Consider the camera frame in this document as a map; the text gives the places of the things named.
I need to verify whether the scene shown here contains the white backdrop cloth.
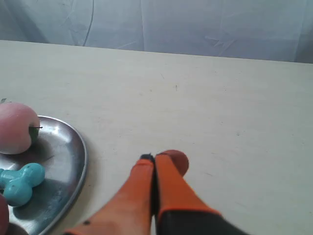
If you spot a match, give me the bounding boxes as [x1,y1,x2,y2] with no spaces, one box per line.
[0,0,313,63]

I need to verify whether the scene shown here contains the round metal plate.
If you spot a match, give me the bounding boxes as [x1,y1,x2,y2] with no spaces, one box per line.
[0,116,88,235]

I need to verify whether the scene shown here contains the pink peach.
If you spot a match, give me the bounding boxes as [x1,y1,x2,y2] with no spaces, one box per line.
[0,102,41,155]

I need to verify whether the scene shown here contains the turquoise bone toy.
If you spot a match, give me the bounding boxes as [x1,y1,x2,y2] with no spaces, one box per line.
[0,163,45,207]

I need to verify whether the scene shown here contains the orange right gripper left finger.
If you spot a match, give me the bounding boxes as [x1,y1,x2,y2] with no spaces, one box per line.
[64,154,155,235]

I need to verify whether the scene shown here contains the red apple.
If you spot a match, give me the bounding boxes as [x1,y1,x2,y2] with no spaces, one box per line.
[0,195,9,235]

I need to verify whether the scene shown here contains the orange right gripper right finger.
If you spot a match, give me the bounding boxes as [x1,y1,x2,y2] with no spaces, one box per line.
[155,150,245,235]

